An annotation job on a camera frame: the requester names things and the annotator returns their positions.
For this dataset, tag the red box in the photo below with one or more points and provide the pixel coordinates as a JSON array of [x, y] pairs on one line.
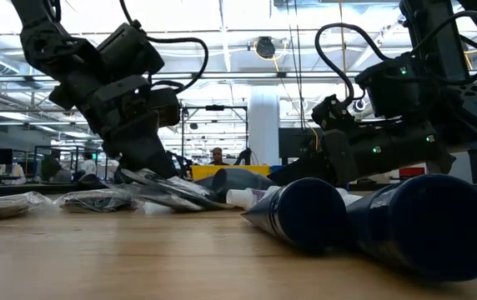
[[411, 172]]

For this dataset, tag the person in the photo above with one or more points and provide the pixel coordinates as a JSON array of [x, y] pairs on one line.
[[88, 166], [217, 157], [64, 177], [18, 173], [48, 166]]

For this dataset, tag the small white bottle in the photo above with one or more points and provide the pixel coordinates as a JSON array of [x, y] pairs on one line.
[[238, 198]]

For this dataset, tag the white building pillar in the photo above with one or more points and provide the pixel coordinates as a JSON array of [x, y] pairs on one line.
[[263, 125]]

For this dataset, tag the grey toiletry tube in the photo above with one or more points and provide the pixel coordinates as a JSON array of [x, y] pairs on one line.
[[238, 179]]

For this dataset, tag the yellow plastic basket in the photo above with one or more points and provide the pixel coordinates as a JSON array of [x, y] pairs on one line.
[[230, 171]]

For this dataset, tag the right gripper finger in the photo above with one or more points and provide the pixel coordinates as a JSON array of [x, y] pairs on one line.
[[340, 158]]

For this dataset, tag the black background robot arm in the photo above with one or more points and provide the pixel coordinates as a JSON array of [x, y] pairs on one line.
[[182, 164], [244, 156]]

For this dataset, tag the black comb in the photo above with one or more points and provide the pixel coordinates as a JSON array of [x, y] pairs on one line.
[[172, 193], [96, 201], [1, 206]]

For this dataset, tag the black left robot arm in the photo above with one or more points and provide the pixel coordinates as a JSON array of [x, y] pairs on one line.
[[46, 41]]

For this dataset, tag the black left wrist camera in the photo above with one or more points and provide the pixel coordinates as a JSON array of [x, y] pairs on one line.
[[165, 106]]

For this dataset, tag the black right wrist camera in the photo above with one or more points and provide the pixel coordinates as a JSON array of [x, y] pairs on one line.
[[330, 114]]

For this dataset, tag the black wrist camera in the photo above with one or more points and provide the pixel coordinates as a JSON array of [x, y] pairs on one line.
[[165, 106], [330, 114]]

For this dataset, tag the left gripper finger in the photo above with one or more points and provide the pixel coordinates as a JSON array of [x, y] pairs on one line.
[[147, 154]]

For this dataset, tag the dark blue toiletry tube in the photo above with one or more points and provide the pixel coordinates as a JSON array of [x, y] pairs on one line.
[[301, 212], [430, 229]]

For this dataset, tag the grey ribbed toiletry packet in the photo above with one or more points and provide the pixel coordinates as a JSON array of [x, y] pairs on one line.
[[349, 196]]

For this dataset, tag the black background rig frame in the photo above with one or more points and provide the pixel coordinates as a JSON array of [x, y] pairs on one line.
[[214, 107]]

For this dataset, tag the large black screen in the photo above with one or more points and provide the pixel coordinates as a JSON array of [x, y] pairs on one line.
[[294, 143]]

